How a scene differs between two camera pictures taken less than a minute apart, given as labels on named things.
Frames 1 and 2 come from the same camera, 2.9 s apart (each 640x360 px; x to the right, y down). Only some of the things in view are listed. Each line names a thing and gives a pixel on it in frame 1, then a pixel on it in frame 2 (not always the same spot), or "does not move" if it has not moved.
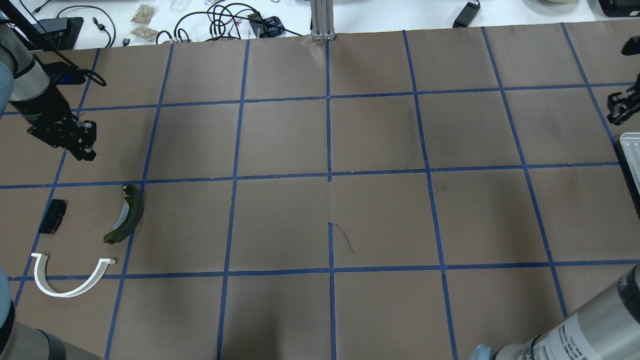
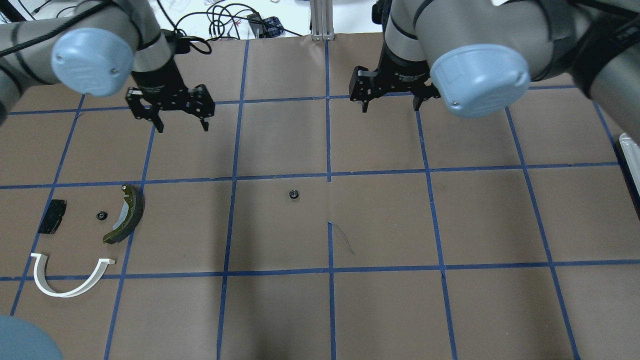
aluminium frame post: x=322 y=20 does not move
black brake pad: x=54 y=216 does not move
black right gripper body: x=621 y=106 -> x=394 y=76
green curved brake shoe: x=130 y=216 does not move
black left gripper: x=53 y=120 -> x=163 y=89
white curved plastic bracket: x=44 y=283 does not move
